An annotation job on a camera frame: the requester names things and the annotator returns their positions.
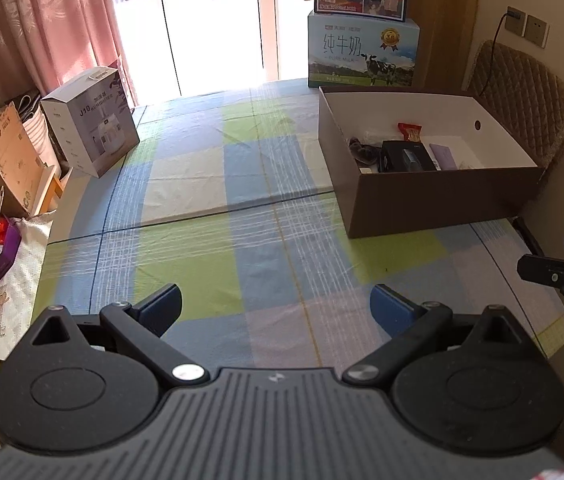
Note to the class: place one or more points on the black metal frame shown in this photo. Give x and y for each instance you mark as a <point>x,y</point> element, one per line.
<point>527,235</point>

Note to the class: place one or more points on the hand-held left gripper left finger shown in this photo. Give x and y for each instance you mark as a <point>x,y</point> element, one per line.
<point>162,307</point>

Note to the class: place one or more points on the chair with quilted brown cover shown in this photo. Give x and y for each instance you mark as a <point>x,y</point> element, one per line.
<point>527,90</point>

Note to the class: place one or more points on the white pen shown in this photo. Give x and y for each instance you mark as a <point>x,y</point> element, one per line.
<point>0,202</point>

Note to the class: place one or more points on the beige wall socket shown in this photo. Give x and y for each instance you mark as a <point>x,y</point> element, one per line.
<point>516,21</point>

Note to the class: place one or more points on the red snack packet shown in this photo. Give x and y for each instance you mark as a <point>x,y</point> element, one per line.
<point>409,132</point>

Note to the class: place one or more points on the light printed flat cardboard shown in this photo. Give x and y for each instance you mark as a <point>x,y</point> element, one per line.
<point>12,155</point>

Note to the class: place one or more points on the black shaver box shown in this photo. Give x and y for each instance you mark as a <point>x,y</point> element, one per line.
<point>404,156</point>

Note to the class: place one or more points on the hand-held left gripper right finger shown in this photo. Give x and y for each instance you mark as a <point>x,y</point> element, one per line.
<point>392,307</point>

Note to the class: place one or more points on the purple case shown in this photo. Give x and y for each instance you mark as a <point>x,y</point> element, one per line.
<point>443,156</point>

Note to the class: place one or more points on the glass balcony door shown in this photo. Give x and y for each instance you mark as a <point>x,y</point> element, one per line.
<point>212,25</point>

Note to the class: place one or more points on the brown cardboard storage box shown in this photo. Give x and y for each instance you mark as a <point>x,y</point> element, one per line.
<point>437,200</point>

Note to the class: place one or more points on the pink curtain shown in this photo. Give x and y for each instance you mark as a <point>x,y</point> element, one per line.
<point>37,20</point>

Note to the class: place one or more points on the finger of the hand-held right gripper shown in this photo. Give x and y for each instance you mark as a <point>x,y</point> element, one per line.
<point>542,269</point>

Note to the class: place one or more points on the white humidifier box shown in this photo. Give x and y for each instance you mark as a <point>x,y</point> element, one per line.
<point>92,120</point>

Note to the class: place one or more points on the white striped paper bag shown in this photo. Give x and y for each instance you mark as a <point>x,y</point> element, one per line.
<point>37,125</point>

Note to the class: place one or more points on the desktop with checked cloth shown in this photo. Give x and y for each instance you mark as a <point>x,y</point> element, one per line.
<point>212,240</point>

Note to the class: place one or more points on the cream printed bedsheet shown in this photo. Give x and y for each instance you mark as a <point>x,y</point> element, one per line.
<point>7,340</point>

